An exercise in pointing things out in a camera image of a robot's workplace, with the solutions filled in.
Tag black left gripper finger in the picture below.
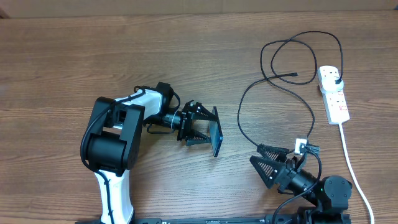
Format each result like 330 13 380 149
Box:
186 129 211 146
191 102 217 121

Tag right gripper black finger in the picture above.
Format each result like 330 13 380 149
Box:
257 144 292 162
249 156 286 189

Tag smartphone with lit screen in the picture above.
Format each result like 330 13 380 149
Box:
208 106 223 157

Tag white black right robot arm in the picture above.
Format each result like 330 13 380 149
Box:
249 143 353 224

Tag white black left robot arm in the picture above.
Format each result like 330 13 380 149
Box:
80 82 223 223

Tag white charger adapter plug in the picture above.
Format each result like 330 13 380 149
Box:
319 77 344 94

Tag white power strip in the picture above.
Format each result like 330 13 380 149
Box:
317 65 350 124

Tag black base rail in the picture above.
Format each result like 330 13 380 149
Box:
75 214 351 224

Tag white power strip cord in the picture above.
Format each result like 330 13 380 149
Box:
338 123 376 224

